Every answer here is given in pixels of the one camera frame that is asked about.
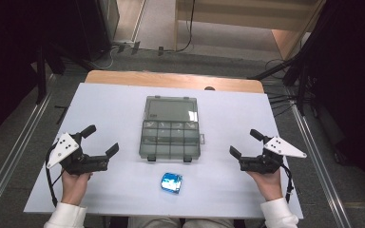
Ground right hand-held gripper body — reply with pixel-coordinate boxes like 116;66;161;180
239;135;308;175

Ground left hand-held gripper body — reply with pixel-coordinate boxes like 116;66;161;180
46;132;110;176

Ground clear plastic compartment box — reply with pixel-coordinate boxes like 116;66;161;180
138;95;206;163

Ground blue shiny packet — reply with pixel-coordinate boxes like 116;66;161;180
160;172;184;195

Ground person's right hand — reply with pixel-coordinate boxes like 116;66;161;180
246;167;284;202

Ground person's left hand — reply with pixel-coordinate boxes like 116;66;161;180
60;170;94;207

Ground black metal stand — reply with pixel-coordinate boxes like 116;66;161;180
247;37;319;117
35;41;67;106

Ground person's legs beige trousers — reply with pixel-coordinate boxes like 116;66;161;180
126;216;236;228

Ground light wooden furniture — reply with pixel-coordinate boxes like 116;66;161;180
173;0;327;61

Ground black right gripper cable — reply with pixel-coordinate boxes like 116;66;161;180
280;162;295;204

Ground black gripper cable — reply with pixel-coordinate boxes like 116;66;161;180
280;162;295;204
45;142;65;208

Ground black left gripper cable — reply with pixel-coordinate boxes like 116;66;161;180
45;142;65;208

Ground metal floor rail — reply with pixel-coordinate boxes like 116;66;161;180
289;104;354;228
0;74;57;220

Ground white floor cable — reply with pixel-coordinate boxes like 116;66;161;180
89;47;116;71

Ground black hanging cable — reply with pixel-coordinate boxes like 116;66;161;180
172;0;197;54

